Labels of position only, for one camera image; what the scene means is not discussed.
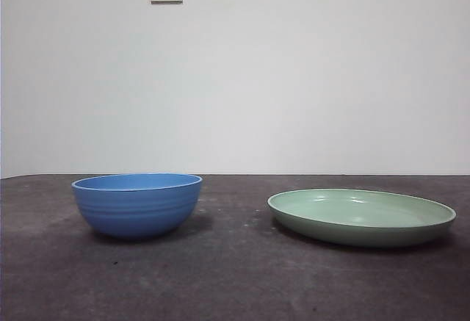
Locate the blue ribbed bowl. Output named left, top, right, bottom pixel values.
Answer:
left=70, top=173, right=203, bottom=242

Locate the green round plate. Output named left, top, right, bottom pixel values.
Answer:
left=267, top=187, right=458, bottom=249

